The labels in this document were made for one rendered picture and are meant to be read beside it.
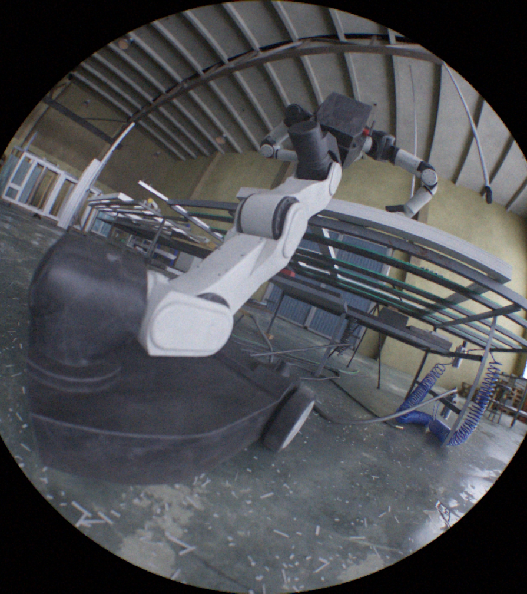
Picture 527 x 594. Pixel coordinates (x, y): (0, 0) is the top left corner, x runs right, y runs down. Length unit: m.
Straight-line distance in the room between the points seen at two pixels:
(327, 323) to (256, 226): 6.94
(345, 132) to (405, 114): 8.38
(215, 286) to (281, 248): 0.19
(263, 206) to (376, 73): 8.24
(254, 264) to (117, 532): 0.60
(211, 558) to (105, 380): 0.32
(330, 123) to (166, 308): 0.85
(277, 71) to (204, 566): 9.89
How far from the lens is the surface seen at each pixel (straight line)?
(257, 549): 0.44
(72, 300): 0.30
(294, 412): 0.52
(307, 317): 7.55
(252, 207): 0.58
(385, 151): 1.16
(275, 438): 0.54
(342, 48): 6.26
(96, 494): 0.42
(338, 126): 0.93
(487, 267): 1.08
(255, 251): 0.50
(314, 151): 0.77
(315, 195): 0.73
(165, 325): 0.33
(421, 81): 8.59
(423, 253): 0.99
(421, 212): 8.84
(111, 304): 0.31
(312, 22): 8.44
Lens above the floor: 0.38
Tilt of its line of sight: 1 degrees up
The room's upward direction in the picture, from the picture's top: 23 degrees clockwise
